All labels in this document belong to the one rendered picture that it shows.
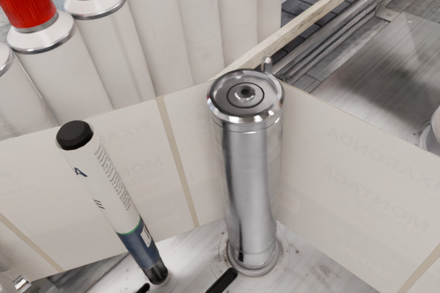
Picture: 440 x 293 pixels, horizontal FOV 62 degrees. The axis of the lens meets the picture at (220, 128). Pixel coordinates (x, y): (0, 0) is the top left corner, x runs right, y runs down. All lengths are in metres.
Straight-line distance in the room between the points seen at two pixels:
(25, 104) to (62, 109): 0.04
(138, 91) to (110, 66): 0.04
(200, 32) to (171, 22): 0.05
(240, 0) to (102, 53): 0.16
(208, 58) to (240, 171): 0.25
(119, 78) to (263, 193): 0.19
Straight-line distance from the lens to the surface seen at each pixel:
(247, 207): 0.23
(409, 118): 0.45
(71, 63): 0.31
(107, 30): 0.32
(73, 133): 0.18
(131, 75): 0.35
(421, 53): 0.54
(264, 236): 0.27
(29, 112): 0.32
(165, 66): 0.38
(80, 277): 0.42
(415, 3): 0.74
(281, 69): 0.49
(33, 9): 0.30
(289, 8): 0.60
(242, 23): 0.43
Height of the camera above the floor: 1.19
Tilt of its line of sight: 49 degrees down
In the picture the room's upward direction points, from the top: 8 degrees counter-clockwise
